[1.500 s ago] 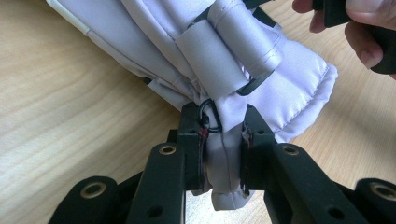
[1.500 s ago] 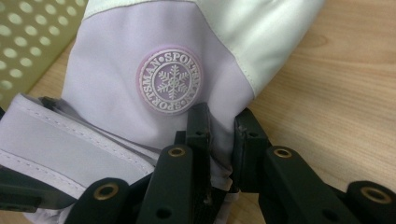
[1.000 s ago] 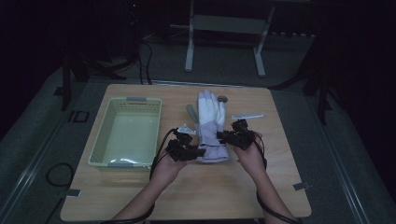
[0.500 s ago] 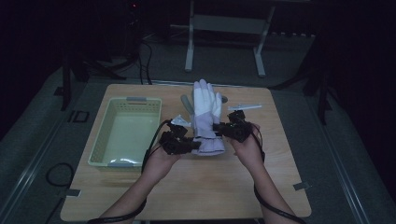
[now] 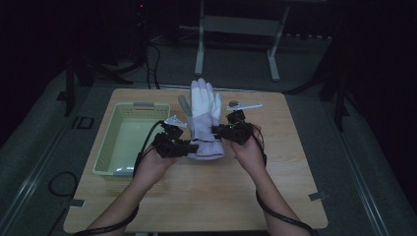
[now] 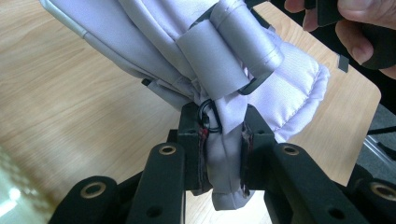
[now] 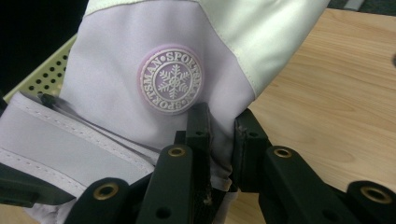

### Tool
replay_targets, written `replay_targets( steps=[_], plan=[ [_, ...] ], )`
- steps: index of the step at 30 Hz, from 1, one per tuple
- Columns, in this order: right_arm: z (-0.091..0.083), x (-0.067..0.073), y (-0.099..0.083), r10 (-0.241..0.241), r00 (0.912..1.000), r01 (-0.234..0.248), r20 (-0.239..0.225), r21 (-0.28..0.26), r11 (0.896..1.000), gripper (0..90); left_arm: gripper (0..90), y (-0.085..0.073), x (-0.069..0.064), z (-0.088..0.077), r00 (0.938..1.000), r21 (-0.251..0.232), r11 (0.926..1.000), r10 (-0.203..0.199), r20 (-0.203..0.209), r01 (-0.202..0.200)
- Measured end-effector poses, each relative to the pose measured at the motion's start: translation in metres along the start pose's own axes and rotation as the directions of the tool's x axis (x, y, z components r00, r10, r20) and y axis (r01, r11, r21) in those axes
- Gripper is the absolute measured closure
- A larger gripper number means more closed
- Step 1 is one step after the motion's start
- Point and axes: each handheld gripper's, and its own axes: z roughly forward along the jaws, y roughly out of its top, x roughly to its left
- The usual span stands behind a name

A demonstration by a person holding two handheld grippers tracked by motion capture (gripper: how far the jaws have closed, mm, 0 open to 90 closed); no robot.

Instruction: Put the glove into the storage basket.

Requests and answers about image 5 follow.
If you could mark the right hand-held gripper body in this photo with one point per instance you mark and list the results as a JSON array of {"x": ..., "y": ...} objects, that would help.
[{"x": 237, "y": 131}]

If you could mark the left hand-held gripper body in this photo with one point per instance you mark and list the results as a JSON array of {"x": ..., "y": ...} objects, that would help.
[{"x": 170, "y": 144}]

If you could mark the white lavender glove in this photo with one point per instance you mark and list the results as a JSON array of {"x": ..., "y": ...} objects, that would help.
[{"x": 205, "y": 111}]

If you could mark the person's right hand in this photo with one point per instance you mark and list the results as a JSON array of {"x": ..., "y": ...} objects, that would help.
[{"x": 249, "y": 154}]

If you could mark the person's left hand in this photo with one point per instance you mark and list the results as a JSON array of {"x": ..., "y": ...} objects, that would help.
[{"x": 152, "y": 167}]

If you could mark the pale green plastic basket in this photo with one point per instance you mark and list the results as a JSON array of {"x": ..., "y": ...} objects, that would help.
[{"x": 131, "y": 141}]

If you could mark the grey tape strip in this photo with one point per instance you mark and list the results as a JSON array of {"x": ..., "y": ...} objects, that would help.
[
  {"x": 77, "y": 203},
  {"x": 318, "y": 196}
]

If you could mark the grey metal stand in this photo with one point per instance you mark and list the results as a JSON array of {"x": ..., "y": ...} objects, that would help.
[{"x": 239, "y": 25}]

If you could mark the black tripod stand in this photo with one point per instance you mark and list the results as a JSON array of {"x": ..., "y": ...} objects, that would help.
[
  {"x": 341, "y": 98},
  {"x": 70, "y": 82}
]

